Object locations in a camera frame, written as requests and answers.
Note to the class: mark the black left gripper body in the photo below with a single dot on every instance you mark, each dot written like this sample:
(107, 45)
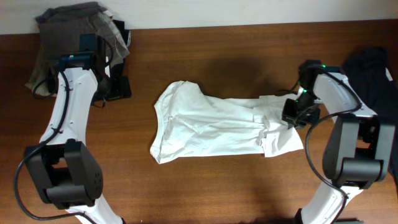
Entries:
(117, 86)

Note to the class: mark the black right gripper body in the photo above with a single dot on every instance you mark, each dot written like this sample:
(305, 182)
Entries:
(292, 113)

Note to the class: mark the white t-shirt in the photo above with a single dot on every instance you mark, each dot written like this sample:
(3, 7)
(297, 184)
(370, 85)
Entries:
(191, 124)

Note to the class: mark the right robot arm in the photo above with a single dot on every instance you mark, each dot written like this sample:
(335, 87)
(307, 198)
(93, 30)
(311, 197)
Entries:
(358, 150)

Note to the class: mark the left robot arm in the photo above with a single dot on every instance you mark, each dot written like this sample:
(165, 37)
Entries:
(64, 172)

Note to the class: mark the folded black garment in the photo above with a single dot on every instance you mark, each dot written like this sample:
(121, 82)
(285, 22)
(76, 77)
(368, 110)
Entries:
(122, 34)

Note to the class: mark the dark garment right side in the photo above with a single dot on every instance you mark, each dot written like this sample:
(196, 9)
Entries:
(367, 74)

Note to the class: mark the folded beige garment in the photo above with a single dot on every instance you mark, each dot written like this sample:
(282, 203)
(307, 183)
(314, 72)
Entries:
(42, 81)

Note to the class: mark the folded grey garment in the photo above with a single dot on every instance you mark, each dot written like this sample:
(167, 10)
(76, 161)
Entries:
(60, 29)

